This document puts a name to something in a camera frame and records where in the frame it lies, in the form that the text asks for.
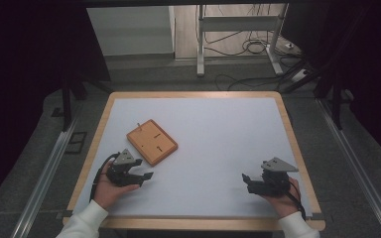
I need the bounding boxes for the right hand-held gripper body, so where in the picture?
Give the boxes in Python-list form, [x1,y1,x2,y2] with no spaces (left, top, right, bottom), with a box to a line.
[257,157,300,198]

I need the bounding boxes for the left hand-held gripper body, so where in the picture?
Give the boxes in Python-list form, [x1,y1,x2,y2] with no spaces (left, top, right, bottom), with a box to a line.
[106,148,144,188]

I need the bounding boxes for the wooden picture frame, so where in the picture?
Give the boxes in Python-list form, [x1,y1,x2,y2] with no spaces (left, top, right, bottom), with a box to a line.
[126,118,180,167]

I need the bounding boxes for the person's right hand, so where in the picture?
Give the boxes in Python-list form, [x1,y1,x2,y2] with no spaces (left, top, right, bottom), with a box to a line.
[260,178,302,219]

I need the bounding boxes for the person's left hand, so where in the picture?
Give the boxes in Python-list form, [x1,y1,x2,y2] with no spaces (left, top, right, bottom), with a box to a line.
[93,161,141,211]

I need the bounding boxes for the black metal stand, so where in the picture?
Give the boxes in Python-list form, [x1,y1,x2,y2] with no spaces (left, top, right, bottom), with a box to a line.
[277,59,355,131]
[59,69,114,133]

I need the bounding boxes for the white power strip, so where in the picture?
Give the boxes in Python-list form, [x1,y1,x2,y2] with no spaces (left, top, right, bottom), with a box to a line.
[290,68,313,83]

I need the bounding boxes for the white cabinet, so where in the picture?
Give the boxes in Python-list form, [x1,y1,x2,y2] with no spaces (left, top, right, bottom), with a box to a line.
[86,5,177,58]

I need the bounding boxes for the dark curtain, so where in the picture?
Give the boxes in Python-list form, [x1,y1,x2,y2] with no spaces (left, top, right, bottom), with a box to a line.
[281,0,381,171]
[0,0,111,214]

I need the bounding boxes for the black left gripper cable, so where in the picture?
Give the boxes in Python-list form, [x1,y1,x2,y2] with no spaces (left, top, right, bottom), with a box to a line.
[89,152,121,202]

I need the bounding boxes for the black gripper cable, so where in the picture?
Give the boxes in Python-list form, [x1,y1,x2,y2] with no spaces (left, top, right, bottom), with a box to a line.
[285,179,308,222]
[89,152,121,202]

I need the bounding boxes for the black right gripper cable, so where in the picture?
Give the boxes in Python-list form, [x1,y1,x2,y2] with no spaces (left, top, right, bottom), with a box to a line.
[285,179,308,222]

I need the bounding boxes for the aluminium floor rail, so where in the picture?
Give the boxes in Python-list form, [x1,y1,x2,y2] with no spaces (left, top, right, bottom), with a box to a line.
[315,98,381,238]
[10,118,78,238]

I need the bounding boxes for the long black floor cable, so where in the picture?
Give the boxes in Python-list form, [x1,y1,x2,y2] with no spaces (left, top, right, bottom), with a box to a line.
[213,72,281,92]

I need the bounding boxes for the black floor cable loops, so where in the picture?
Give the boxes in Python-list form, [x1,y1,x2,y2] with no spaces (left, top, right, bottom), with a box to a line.
[203,29,281,58]

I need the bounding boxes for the white metal desk frame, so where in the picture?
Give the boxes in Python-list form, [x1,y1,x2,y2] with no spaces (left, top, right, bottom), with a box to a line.
[195,3,290,77]

